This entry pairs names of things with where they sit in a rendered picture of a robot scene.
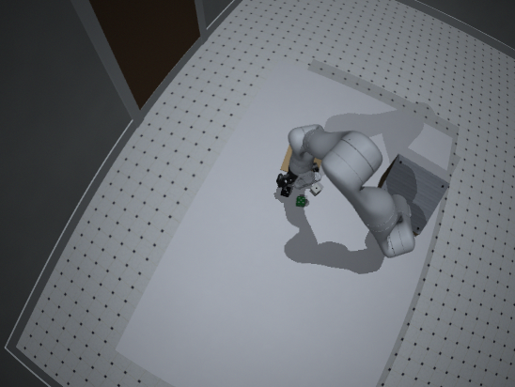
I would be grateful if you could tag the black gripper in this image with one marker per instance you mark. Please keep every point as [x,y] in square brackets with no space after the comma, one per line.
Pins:
[281,178]

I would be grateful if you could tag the tan flat mat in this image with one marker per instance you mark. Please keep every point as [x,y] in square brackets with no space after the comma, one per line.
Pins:
[285,164]

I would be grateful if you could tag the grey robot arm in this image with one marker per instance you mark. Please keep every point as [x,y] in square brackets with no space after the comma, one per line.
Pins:
[349,164]

